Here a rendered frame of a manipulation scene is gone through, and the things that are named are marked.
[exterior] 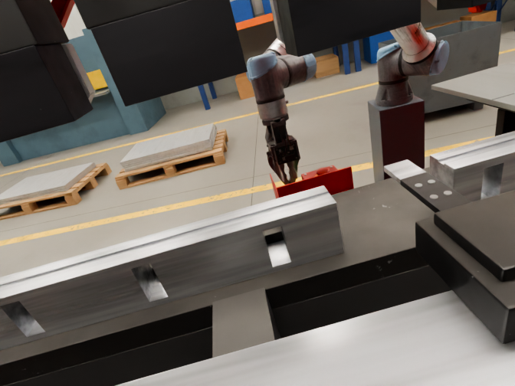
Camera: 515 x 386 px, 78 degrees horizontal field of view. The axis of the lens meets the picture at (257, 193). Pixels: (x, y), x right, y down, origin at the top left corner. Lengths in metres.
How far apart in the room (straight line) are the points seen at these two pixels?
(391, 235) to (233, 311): 0.27
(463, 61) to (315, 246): 3.04
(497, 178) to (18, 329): 0.77
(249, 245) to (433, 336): 0.27
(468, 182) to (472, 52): 2.92
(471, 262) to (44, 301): 0.54
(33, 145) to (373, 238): 7.09
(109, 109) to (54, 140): 1.30
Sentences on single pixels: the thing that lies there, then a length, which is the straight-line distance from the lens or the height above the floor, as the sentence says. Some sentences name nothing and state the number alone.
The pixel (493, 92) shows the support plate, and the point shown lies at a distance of 0.76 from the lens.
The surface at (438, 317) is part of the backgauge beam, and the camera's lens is 0.31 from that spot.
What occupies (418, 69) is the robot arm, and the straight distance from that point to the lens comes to 1.40.
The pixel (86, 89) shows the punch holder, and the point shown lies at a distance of 0.47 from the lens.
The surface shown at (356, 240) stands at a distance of 0.55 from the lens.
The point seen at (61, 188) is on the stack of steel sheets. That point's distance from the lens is 4.04.
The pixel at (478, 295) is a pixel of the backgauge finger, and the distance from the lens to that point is 0.29.
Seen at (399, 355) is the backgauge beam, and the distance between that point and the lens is 0.28.
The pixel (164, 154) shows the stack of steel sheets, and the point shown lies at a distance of 3.57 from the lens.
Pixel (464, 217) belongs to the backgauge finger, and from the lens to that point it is 0.33.
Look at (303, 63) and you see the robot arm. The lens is 0.89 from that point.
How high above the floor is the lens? 1.22
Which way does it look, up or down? 28 degrees down
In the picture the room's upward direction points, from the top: 16 degrees counter-clockwise
